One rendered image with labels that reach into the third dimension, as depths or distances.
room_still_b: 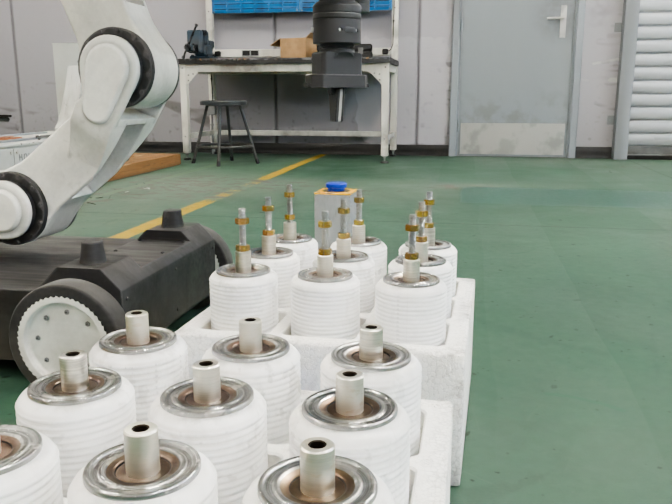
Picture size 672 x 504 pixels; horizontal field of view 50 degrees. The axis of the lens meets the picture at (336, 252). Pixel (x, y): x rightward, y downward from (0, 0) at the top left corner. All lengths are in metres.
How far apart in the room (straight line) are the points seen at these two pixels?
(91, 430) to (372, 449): 0.23
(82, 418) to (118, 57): 0.84
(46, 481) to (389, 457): 0.24
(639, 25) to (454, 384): 5.38
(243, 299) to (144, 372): 0.30
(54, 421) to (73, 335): 0.64
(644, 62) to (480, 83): 1.23
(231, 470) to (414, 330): 0.42
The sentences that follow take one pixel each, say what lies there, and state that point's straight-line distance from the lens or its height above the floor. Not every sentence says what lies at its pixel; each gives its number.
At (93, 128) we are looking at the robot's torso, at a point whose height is 0.43.
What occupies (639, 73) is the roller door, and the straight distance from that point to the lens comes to 6.14.
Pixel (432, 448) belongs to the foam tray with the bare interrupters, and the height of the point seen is 0.18.
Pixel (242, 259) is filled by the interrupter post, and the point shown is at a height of 0.27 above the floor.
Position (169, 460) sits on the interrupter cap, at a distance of 0.52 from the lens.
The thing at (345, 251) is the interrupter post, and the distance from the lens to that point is 1.09.
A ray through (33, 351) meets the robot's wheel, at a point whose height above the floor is 0.08.
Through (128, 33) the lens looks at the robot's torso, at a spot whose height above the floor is 0.60.
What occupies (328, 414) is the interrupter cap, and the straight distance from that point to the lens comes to 0.57.
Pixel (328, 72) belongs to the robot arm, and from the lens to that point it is 1.33.
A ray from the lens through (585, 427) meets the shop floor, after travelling 1.19.
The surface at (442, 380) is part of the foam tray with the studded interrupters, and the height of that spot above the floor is 0.14.
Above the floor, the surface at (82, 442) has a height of 0.22.
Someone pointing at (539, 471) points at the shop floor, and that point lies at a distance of 1.05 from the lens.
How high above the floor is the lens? 0.49
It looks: 12 degrees down
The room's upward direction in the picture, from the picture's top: straight up
